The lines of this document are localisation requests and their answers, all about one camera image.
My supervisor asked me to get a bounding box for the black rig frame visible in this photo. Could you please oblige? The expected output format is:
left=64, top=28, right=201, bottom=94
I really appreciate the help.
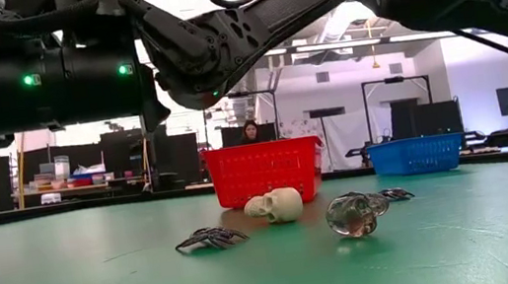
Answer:
left=200, top=86, right=283, bottom=151
left=360, top=71, right=439, bottom=147

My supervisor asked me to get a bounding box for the ceiling strip light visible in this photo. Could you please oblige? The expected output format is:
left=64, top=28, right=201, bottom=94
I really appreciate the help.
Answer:
left=265, top=20, right=473, bottom=63

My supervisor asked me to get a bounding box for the clear plastic bin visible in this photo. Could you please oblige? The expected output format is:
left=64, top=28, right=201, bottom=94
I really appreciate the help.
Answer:
left=52, top=154, right=74, bottom=180

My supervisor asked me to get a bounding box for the yellow extension cable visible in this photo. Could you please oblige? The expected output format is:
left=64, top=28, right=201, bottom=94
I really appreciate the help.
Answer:
left=8, top=131, right=36, bottom=211

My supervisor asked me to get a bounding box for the person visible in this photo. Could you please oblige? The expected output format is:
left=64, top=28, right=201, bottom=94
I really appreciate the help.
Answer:
left=236, top=117, right=265, bottom=146

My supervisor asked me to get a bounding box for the red plastic basket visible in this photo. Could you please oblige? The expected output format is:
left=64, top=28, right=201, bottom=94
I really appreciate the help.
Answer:
left=200, top=132, right=331, bottom=218

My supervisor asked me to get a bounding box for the cluttered workbench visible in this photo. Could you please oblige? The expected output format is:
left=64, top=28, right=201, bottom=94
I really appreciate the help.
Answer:
left=16, top=175, right=146, bottom=202

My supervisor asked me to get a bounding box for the blue plastic basket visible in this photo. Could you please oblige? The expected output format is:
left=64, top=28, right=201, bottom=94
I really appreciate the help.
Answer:
left=366, top=130, right=469, bottom=182

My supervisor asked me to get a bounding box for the black equipment cabinet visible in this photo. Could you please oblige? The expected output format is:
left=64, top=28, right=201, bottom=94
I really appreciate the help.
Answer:
left=99, top=125, right=156, bottom=186

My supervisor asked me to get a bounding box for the beige plastic skull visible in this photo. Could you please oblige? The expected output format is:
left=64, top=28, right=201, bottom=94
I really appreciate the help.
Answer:
left=242, top=184, right=307, bottom=230

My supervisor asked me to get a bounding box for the black plastic spider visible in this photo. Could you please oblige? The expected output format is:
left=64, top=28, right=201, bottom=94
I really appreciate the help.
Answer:
left=377, top=183, right=416, bottom=205
left=172, top=221, right=252, bottom=257

